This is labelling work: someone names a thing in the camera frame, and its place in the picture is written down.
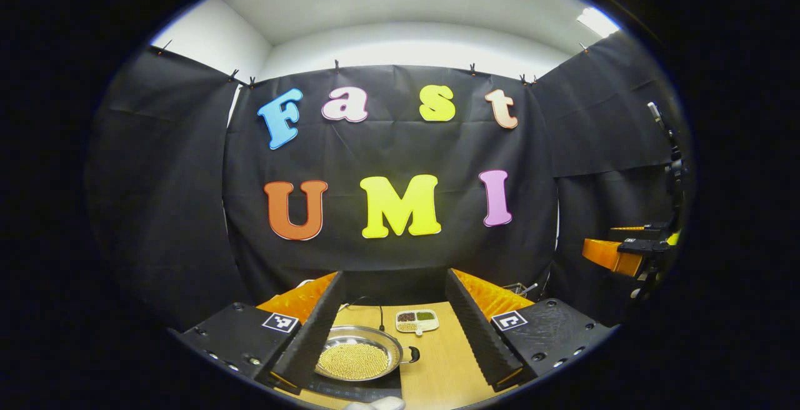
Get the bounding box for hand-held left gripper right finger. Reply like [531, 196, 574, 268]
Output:
[444, 267, 618, 393]

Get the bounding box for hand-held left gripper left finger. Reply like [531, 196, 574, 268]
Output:
[178, 269, 346, 396]

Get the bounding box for stainless steel pot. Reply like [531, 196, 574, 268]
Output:
[314, 325, 421, 382]

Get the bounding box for black induction cooktop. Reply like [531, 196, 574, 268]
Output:
[299, 360, 404, 403]

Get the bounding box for pile of soybeans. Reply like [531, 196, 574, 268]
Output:
[319, 342, 389, 380]

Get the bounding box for white divided dish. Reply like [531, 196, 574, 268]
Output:
[395, 309, 440, 336]

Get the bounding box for white soft object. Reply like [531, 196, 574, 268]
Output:
[344, 396, 407, 410]

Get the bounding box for black cooktop power cable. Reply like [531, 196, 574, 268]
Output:
[342, 296, 386, 333]

